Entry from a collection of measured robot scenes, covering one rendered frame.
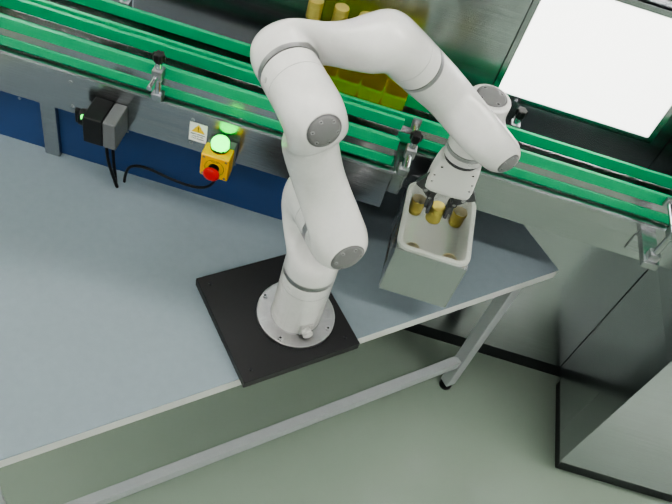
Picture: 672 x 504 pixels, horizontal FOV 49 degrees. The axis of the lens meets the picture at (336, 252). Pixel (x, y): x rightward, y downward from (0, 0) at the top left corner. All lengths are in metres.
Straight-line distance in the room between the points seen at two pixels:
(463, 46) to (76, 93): 0.93
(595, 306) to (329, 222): 1.36
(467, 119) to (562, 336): 1.46
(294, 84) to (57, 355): 0.88
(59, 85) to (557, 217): 1.26
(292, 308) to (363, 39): 0.72
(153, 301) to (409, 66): 0.89
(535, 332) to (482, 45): 1.18
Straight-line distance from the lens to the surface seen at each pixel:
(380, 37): 1.16
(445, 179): 1.57
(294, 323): 1.70
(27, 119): 2.08
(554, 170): 1.87
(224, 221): 1.96
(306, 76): 1.13
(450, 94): 1.31
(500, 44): 1.85
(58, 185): 2.03
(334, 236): 1.39
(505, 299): 2.26
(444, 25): 1.84
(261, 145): 1.79
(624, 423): 2.42
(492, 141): 1.37
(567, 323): 2.63
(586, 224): 1.97
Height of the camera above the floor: 2.24
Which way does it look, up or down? 50 degrees down
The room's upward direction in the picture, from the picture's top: 19 degrees clockwise
